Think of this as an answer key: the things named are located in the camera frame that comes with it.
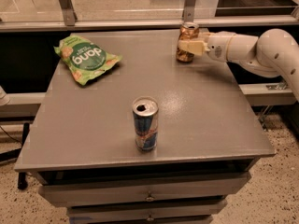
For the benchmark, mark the orange patterned drink can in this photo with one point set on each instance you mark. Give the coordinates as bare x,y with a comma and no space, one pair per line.
187,31

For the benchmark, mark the green snack bag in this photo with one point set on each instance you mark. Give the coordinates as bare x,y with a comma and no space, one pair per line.
85,60

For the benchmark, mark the grey metal railing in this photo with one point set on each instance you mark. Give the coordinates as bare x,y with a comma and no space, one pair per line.
79,15

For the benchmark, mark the white object at left edge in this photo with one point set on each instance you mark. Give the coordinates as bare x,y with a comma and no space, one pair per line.
4,98

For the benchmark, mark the blue silver energy drink can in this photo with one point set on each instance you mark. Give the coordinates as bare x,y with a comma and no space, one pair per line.
145,113

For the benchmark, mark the upper grey drawer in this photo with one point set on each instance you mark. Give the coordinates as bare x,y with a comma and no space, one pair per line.
144,190

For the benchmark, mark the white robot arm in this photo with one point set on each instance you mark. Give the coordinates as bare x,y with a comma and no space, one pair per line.
274,53

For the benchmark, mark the grey drawer cabinet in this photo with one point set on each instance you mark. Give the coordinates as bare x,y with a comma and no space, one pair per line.
86,134

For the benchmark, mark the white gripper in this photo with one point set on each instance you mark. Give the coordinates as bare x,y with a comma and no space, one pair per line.
217,48

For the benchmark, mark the lower grey drawer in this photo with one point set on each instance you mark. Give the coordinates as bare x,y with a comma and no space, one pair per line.
147,212

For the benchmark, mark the grey drawer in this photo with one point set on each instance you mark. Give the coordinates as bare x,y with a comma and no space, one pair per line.
144,190
147,212

